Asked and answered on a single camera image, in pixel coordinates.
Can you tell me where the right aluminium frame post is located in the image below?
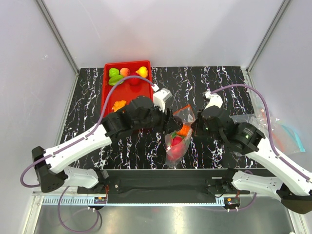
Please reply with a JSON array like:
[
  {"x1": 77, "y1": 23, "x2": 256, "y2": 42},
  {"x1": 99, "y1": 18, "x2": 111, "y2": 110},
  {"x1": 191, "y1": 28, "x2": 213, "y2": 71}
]
[{"x1": 246, "y1": 0, "x2": 292, "y2": 75}]

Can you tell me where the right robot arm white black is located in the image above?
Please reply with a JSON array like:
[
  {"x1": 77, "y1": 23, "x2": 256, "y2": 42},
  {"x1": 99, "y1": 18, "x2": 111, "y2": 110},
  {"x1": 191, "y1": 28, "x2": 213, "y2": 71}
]
[{"x1": 191, "y1": 106, "x2": 312, "y2": 215}]

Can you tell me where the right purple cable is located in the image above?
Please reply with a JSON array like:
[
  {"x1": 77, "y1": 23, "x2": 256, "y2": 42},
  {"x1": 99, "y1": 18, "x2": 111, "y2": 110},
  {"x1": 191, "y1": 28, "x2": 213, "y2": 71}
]
[{"x1": 209, "y1": 84, "x2": 312, "y2": 212}]

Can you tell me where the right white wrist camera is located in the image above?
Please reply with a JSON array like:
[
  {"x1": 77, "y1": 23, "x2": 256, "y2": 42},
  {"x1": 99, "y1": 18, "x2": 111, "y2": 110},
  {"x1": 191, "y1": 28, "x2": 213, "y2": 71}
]
[{"x1": 204, "y1": 91, "x2": 223, "y2": 109}]

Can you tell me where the peach toy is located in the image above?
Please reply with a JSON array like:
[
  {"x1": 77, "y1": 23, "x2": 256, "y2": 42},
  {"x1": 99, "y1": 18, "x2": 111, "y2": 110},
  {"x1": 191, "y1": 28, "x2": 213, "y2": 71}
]
[{"x1": 119, "y1": 67, "x2": 131, "y2": 77}]

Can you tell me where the red plastic tray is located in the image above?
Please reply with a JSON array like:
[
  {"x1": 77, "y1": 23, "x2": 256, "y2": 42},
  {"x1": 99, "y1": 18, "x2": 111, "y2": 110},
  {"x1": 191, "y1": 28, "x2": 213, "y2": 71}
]
[{"x1": 101, "y1": 60, "x2": 154, "y2": 116}]

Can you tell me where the green bumpy fruit toy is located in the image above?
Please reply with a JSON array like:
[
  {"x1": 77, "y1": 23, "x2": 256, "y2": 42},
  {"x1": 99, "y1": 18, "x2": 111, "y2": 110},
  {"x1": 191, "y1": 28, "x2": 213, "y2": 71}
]
[{"x1": 108, "y1": 68, "x2": 119, "y2": 78}]

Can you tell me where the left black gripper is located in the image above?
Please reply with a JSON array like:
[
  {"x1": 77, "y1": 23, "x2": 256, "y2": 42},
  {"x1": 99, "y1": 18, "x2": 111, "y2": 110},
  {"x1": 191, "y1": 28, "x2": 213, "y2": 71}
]
[{"x1": 133, "y1": 101, "x2": 179, "y2": 135}]

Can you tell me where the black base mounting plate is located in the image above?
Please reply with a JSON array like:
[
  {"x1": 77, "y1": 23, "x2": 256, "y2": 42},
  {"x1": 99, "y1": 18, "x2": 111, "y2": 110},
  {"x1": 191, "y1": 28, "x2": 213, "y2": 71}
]
[{"x1": 77, "y1": 168, "x2": 251, "y2": 204}]

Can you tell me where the aluminium frame post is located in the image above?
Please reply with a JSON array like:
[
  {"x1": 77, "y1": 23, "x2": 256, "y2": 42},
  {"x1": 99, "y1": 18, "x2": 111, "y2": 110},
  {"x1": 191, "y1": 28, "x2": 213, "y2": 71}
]
[
  {"x1": 34, "y1": 0, "x2": 80, "y2": 75},
  {"x1": 246, "y1": 0, "x2": 292, "y2": 75}
]

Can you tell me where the orange ginger root toy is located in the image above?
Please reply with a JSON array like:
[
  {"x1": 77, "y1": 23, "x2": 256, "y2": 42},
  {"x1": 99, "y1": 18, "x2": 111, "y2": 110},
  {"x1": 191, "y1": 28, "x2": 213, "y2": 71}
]
[{"x1": 112, "y1": 100, "x2": 127, "y2": 112}]

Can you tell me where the clear bag orange zipper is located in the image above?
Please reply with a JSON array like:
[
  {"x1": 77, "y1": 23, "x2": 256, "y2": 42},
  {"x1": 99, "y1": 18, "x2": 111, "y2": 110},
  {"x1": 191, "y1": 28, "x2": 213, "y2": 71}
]
[{"x1": 165, "y1": 105, "x2": 195, "y2": 168}]

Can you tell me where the left aluminium frame post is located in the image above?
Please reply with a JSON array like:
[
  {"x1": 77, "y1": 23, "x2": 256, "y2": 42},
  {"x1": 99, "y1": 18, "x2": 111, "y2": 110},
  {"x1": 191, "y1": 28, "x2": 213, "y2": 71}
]
[{"x1": 34, "y1": 0, "x2": 80, "y2": 75}]

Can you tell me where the white slotted cable duct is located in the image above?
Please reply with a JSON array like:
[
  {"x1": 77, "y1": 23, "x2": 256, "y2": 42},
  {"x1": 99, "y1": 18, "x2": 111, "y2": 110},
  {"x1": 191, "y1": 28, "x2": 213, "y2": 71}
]
[{"x1": 43, "y1": 195, "x2": 225, "y2": 207}]

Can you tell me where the pink dragon fruit toy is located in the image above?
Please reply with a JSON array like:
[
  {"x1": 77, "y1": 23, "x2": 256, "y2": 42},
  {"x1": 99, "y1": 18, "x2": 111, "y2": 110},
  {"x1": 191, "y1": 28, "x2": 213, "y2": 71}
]
[{"x1": 165, "y1": 132, "x2": 187, "y2": 161}]

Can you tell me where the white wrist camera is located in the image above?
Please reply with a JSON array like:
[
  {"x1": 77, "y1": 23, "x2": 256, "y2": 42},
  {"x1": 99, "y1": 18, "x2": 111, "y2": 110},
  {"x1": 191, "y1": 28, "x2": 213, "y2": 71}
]
[
  {"x1": 152, "y1": 84, "x2": 173, "y2": 112},
  {"x1": 204, "y1": 91, "x2": 223, "y2": 109}
]

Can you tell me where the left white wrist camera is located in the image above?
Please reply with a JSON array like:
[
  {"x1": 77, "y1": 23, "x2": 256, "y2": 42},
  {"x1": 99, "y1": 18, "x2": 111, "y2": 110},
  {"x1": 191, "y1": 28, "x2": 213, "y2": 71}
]
[{"x1": 152, "y1": 84, "x2": 173, "y2": 112}]

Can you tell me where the green starfruit toy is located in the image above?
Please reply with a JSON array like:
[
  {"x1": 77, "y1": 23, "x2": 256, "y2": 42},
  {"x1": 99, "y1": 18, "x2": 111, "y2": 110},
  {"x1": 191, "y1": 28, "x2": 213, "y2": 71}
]
[{"x1": 108, "y1": 75, "x2": 123, "y2": 86}]

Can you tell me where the spare zip bags pile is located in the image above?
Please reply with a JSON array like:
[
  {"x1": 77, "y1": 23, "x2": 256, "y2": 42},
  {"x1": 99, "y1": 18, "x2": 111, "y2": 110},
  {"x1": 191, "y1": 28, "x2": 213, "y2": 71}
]
[{"x1": 231, "y1": 93, "x2": 305, "y2": 155}]

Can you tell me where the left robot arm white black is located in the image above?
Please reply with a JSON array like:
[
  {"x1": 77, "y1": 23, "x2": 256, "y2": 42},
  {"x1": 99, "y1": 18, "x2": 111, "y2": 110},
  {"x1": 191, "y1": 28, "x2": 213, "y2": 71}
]
[{"x1": 32, "y1": 96, "x2": 183, "y2": 193}]

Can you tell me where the red apple toy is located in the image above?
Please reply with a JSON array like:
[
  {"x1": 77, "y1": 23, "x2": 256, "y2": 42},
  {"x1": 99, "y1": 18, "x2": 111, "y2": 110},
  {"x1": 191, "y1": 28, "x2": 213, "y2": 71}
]
[{"x1": 129, "y1": 72, "x2": 140, "y2": 86}]

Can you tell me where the yellow pear toy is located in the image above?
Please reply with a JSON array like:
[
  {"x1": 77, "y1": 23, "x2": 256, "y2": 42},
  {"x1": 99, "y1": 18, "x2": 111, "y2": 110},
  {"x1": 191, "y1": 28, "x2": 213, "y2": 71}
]
[{"x1": 136, "y1": 66, "x2": 149, "y2": 78}]

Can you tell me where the orange pumpkin toy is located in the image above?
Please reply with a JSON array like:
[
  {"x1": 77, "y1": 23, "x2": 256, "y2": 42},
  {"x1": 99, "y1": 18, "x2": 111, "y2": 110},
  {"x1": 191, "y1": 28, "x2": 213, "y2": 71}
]
[{"x1": 177, "y1": 124, "x2": 191, "y2": 137}]

